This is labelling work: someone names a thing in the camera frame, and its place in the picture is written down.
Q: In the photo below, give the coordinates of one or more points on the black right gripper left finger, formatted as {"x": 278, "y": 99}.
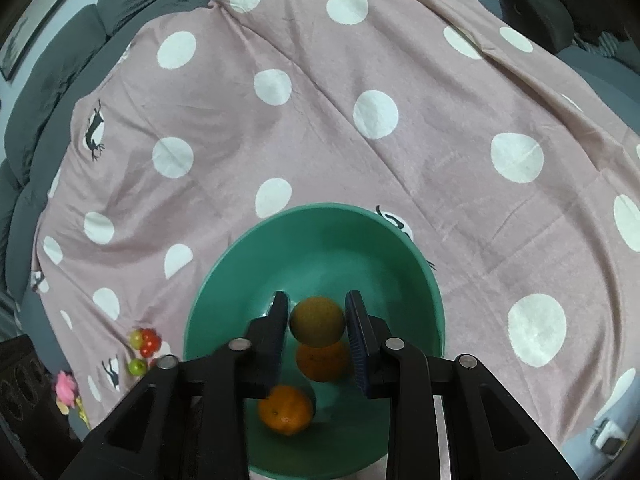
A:
{"x": 186, "y": 419}

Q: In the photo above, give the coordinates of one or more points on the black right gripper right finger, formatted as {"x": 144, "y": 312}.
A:
{"x": 489, "y": 435}

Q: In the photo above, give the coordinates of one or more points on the orange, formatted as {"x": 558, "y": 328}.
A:
{"x": 326, "y": 364}
{"x": 286, "y": 410}

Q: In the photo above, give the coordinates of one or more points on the small yellow fruit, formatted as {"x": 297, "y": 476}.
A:
{"x": 317, "y": 322}

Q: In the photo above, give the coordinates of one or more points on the pink plush toy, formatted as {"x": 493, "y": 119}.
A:
{"x": 66, "y": 389}

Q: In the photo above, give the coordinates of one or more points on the red cherry tomato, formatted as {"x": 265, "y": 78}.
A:
{"x": 148, "y": 349}
{"x": 148, "y": 334}

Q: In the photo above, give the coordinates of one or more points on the white power adapter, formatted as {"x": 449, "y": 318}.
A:
{"x": 609, "y": 439}

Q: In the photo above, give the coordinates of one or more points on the green plastic bowl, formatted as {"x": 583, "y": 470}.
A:
{"x": 322, "y": 250}

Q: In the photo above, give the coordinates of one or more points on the pink polka dot blanket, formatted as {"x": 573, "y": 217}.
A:
{"x": 325, "y": 135}

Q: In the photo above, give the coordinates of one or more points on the dark grey cushion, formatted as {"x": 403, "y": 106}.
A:
{"x": 546, "y": 22}

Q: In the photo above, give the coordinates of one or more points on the dark grey sofa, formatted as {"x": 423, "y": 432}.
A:
{"x": 60, "y": 60}

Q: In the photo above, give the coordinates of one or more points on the framed wall picture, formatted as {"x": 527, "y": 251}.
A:
{"x": 27, "y": 25}

